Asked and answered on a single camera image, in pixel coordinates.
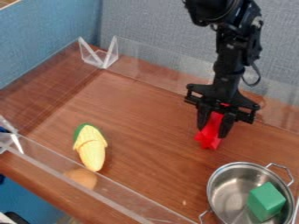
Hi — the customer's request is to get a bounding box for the red star-shaped toy block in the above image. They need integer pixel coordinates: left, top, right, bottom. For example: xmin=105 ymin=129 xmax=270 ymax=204
xmin=195 ymin=111 xmax=225 ymax=150

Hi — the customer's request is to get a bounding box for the clear acrylic corner bracket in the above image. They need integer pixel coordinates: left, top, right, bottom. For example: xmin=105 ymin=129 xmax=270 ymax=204
xmin=79 ymin=37 xmax=119 ymax=69

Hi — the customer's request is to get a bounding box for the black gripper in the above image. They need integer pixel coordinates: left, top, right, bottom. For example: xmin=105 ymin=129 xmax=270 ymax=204
xmin=185 ymin=83 xmax=261 ymax=138

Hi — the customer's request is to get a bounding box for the clear acrylic barrier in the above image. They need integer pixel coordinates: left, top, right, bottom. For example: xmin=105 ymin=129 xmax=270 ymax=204
xmin=110 ymin=36 xmax=299 ymax=135
xmin=0 ymin=116 xmax=197 ymax=224

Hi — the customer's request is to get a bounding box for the silver metal pot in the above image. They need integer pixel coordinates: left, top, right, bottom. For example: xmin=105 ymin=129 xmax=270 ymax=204
xmin=199 ymin=162 xmax=296 ymax=224

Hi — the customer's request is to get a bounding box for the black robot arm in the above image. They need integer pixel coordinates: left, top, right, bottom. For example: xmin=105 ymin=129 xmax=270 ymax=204
xmin=183 ymin=0 xmax=265 ymax=138

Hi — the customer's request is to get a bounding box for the clear acrylic front barrier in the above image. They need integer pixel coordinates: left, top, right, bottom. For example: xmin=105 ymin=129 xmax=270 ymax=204
xmin=0 ymin=116 xmax=197 ymax=224

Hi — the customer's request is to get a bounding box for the clear acrylic back barrier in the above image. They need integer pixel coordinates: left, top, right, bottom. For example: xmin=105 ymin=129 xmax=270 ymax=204
xmin=110 ymin=36 xmax=299 ymax=135

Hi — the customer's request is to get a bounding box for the green toy cube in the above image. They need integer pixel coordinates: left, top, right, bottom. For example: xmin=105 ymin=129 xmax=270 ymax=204
xmin=248 ymin=182 xmax=286 ymax=222

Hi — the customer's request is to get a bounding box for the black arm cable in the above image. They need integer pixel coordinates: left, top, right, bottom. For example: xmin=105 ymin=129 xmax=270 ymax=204
xmin=241 ymin=60 xmax=264 ymax=88

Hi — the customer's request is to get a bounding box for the yellow toy corn cob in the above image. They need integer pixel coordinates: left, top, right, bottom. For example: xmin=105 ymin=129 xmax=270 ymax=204
xmin=74 ymin=123 xmax=109 ymax=172

